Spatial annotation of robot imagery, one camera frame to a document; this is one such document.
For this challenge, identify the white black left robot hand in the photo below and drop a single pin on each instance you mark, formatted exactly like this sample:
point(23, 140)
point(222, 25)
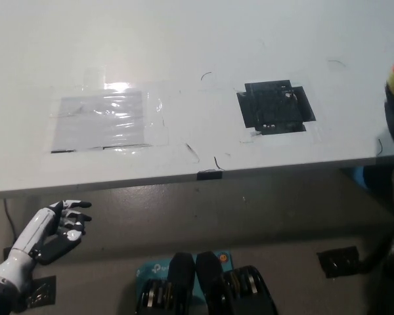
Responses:
point(39, 229)

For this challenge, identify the blue object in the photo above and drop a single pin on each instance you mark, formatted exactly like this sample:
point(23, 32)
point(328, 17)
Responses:
point(359, 175)

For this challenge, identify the clear plastic taped sheet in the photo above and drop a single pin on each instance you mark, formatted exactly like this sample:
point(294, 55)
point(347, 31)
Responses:
point(98, 124)

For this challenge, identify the teal tp-link box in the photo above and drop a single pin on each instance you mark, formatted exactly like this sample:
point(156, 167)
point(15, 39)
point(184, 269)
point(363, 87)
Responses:
point(154, 267)

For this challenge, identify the clear plastic film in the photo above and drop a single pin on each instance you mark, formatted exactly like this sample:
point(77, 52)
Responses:
point(157, 131)

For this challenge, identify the small black tape strip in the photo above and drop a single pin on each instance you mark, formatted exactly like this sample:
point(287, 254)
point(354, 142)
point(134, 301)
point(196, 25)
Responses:
point(209, 175)

